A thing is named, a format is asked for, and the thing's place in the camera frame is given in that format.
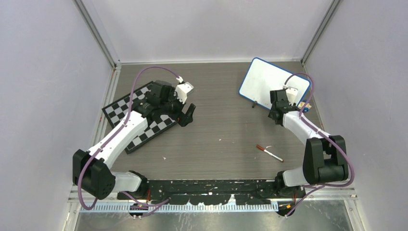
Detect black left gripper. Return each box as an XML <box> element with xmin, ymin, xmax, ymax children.
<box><xmin>160</xmin><ymin>88</ymin><xmax>195</xmax><ymax>127</ymax></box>

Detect blue framed whiteboard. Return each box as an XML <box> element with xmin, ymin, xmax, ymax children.
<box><xmin>239</xmin><ymin>57</ymin><xmax>311</xmax><ymax>109</ymax></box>

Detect white whiteboard marker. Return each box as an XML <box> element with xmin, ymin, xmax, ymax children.
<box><xmin>256</xmin><ymin>144</ymin><xmax>284</xmax><ymax>163</ymax></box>

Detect black white chessboard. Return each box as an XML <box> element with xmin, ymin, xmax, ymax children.
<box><xmin>102</xmin><ymin>81</ymin><xmax>177</xmax><ymax>154</ymax></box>

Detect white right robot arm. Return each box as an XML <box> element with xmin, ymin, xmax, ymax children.
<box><xmin>268</xmin><ymin>90</ymin><xmax>349</xmax><ymax>198</ymax></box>

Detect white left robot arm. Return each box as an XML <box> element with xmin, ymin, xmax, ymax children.
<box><xmin>73</xmin><ymin>80</ymin><xmax>195</xmax><ymax>200</ymax></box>

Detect wooden toy car blue wheels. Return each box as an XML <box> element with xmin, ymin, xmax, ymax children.
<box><xmin>298</xmin><ymin>100</ymin><xmax>312</xmax><ymax>113</ymax></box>

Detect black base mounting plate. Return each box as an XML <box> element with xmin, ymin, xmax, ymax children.
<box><xmin>117</xmin><ymin>180</ymin><xmax>306</xmax><ymax>205</ymax></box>

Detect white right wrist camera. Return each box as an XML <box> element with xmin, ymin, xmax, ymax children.
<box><xmin>283</xmin><ymin>85</ymin><xmax>298</xmax><ymax>106</ymax></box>

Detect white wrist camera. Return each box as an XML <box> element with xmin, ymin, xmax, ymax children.
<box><xmin>283</xmin><ymin>85</ymin><xmax>298</xmax><ymax>106</ymax></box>
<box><xmin>175</xmin><ymin>76</ymin><xmax>194</xmax><ymax>104</ymax></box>

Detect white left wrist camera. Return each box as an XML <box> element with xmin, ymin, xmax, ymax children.
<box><xmin>175</xmin><ymin>76</ymin><xmax>194</xmax><ymax>104</ymax></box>

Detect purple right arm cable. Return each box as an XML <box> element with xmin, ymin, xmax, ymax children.
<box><xmin>283</xmin><ymin>73</ymin><xmax>355</xmax><ymax>218</ymax></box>

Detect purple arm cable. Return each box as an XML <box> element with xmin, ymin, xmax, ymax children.
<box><xmin>283</xmin><ymin>73</ymin><xmax>355</xmax><ymax>218</ymax></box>
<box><xmin>77</xmin><ymin>66</ymin><xmax>183</xmax><ymax>218</ymax></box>

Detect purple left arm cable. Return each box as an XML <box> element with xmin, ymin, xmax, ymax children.
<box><xmin>77</xmin><ymin>66</ymin><xmax>183</xmax><ymax>218</ymax></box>

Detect white slotted cable duct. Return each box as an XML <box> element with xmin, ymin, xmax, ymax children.
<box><xmin>88</xmin><ymin>201</ymin><xmax>279</xmax><ymax>213</ymax></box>

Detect aluminium frame rail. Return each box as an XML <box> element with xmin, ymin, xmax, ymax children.
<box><xmin>73</xmin><ymin>0</ymin><xmax>116</xmax><ymax>68</ymax></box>

